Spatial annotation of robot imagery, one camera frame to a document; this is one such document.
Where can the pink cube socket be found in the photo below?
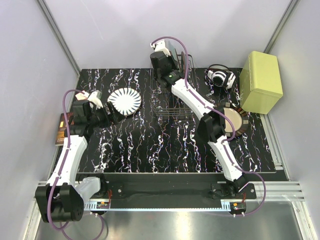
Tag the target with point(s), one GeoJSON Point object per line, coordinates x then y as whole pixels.
{"type": "Point", "coordinates": [82, 96]}

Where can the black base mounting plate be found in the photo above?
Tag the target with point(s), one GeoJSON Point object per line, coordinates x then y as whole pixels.
{"type": "Point", "coordinates": [178, 191]}

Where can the white blue striped plate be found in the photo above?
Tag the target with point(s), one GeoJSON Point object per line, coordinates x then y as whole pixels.
{"type": "Point", "coordinates": [125, 100]}

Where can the aluminium rail frame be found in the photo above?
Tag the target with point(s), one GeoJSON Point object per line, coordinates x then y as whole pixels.
{"type": "Point", "coordinates": [283, 215]}

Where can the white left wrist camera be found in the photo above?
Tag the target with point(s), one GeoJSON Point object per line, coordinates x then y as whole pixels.
{"type": "Point", "coordinates": [94, 99]}

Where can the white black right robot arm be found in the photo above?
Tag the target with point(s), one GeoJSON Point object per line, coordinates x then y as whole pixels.
{"type": "Point", "coordinates": [212, 121]}

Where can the brown cream checkered plate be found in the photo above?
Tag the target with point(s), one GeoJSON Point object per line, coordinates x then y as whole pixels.
{"type": "Point", "coordinates": [238, 117]}

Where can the black white headphones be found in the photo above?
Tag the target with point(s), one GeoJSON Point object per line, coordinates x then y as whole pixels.
{"type": "Point", "coordinates": [221, 76]}

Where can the dark cover book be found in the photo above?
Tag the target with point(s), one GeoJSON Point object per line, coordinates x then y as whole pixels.
{"type": "Point", "coordinates": [60, 136]}

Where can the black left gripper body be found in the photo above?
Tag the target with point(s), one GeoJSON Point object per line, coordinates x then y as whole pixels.
{"type": "Point", "coordinates": [107, 113]}

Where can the yellow green box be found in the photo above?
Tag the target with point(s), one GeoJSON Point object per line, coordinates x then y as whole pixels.
{"type": "Point", "coordinates": [260, 84]}

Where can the light teal plate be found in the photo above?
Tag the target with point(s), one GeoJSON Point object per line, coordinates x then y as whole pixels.
{"type": "Point", "coordinates": [172, 51]}

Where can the dark wire dish rack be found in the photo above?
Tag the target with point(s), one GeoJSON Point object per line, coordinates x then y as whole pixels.
{"type": "Point", "coordinates": [166, 105]}

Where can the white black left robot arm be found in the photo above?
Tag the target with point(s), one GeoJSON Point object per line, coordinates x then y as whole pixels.
{"type": "Point", "coordinates": [60, 200]}

